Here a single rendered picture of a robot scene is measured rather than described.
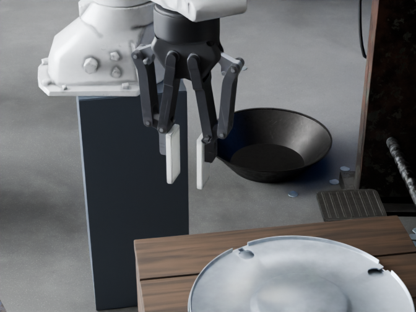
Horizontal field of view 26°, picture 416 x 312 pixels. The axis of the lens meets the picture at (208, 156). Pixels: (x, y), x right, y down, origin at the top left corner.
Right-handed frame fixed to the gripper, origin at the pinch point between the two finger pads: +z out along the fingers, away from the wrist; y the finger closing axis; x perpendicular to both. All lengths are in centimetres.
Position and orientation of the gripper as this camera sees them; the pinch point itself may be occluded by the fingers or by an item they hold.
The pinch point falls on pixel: (188, 157)
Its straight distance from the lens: 111.2
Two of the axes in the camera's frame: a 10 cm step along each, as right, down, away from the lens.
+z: 0.0, 8.6, 5.1
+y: -9.5, -1.6, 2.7
